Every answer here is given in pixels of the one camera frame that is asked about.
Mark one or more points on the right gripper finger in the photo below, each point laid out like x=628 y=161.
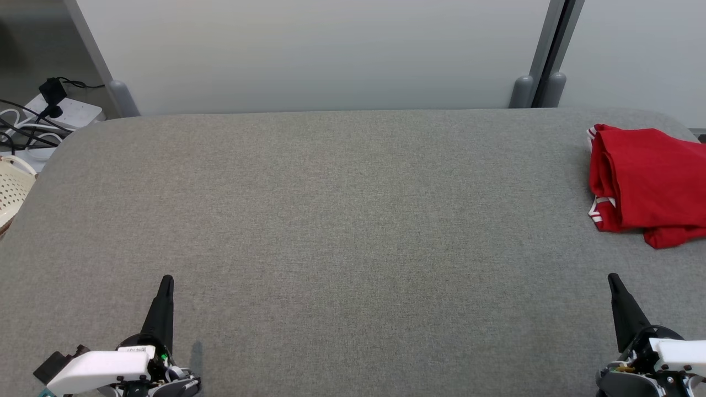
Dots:
x=629 y=314

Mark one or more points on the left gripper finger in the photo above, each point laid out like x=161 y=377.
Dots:
x=161 y=314

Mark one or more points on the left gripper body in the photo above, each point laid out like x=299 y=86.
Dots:
x=110 y=366

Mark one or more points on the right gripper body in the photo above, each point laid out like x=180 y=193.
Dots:
x=662 y=369

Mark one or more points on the red shorts white stripe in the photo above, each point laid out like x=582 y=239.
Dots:
x=678 y=237

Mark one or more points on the red white numbered jersey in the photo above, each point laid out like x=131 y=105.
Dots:
x=645 y=176

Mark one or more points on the cream perforated laundry basket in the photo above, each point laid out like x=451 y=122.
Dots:
x=12 y=190

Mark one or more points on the white power strip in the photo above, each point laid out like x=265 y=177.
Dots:
x=77 y=113
x=38 y=157

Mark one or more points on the grey fabric sofa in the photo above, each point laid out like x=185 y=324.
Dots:
x=353 y=248

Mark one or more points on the black power adapter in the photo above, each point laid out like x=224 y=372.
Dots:
x=52 y=94

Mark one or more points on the narrow white partition panel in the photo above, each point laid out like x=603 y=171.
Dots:
x=640 y=60

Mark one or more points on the wide white partition panel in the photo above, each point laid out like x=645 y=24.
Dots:
x=309 y=55

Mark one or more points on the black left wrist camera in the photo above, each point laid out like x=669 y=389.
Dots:
x=58 y=364

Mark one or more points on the teal left camera connector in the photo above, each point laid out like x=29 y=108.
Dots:
x=45 y=393

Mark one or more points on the grey single partition post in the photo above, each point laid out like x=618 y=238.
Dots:
x=102 y=66

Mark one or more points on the grey double partition post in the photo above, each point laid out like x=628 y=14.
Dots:
x=546 y=60

